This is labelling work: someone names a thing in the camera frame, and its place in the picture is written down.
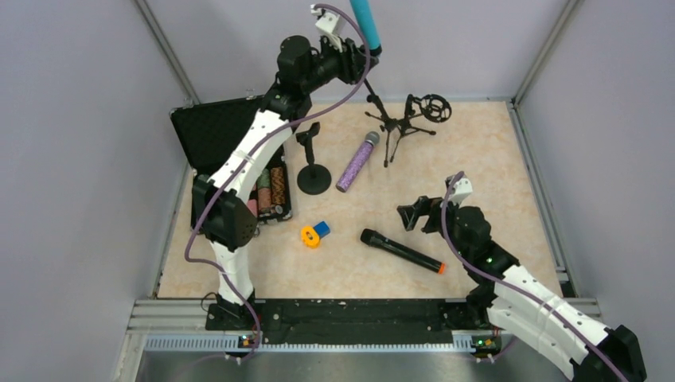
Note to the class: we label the black tripod microphone stand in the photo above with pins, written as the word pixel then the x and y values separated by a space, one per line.
pixel 390 124

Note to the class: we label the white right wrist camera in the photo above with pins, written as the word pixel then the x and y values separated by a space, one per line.
pixel 460 190

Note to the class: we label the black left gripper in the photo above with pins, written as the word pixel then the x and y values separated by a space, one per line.
pixel 357 60

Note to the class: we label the black poker chip case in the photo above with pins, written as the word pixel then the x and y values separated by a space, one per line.
pixel 210 132

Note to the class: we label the teal blue microphone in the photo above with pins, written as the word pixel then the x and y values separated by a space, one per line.
pixel 364 17

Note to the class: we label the blue toy block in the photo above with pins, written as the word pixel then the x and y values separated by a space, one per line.
pixel 322 229

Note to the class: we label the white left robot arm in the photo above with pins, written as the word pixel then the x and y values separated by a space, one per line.
pixel 221 199

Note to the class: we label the black round-base microphone stand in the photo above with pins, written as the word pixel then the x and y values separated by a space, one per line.
pixel 313 179

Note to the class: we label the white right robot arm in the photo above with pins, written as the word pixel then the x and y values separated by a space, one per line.
pixel 581 347

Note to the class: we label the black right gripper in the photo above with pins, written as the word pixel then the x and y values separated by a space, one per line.
pixel 431 215

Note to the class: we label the purple glitter microphone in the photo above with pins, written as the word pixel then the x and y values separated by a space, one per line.
pixel 358 161

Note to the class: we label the yellow traffic light toy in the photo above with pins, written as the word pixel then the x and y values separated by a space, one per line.
pixel 310 237

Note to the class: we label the black shock-mount tripod stand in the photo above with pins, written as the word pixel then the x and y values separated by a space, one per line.
pixel 433 107

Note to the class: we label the black orange-tipped microphone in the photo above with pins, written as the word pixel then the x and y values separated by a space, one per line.
pixel 374 239

